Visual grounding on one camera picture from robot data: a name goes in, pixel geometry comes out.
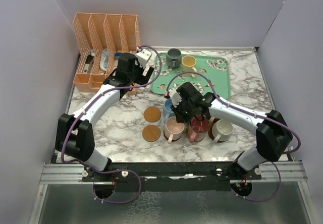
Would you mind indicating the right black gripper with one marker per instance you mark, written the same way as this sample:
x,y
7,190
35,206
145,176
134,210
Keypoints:
x,y
179,117

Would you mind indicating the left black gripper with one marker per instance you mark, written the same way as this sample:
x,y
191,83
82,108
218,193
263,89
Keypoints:
x,y
143,79

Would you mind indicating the blue mug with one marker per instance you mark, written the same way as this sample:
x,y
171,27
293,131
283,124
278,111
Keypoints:
x,y
167,111

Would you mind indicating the tan beige mug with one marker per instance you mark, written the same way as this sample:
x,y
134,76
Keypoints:
x,y
213,120

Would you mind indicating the woven rattan coaster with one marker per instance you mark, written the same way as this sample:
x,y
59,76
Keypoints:
x,y
187,132

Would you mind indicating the red floral mug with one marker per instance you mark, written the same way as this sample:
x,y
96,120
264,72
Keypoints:
x,y
198,128

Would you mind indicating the light pink mug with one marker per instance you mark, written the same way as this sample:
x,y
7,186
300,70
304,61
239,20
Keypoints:
x,y
173,126

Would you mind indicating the brown wooden coaster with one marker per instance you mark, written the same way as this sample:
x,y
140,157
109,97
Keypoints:
x,y
210,134

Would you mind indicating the white speckled mug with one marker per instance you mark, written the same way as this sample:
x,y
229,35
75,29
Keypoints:
x,y
222,130

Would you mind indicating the yellow mug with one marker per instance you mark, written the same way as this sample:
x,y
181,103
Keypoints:
x,y
188,66

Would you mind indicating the light wood coaster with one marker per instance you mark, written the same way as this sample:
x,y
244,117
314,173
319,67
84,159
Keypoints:
x,y
151,133
152,114

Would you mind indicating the peach plastic file organizer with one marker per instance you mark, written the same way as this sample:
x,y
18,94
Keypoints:
x,y
100,37

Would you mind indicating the dark grey mug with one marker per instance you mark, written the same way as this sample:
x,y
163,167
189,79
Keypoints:
x,y
173,58

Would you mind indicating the dark walnut coaster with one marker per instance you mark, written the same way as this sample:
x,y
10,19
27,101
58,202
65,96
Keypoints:
x,y
171,137

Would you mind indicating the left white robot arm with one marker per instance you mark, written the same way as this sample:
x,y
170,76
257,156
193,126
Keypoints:
x,y
75,136

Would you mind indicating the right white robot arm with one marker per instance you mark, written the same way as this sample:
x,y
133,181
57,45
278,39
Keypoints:
x,y
272,133

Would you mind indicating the white blue pack in organizer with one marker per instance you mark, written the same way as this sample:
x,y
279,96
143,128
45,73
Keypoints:
x,y
104,60

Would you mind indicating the black white tool in organizer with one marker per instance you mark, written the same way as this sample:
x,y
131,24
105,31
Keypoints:
x,y
89,63

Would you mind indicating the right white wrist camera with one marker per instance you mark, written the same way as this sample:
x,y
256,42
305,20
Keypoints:
x,y
174,96

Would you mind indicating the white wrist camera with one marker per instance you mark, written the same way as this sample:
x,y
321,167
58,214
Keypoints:
x,y
143,57
174,96

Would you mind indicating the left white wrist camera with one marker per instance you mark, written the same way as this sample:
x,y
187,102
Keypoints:
x,y
143,57

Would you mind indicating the black mounting rail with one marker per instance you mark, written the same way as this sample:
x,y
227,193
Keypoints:
x,y
172,176

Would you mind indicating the aluminium frame rail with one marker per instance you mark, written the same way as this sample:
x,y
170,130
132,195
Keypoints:
x,y
290,171

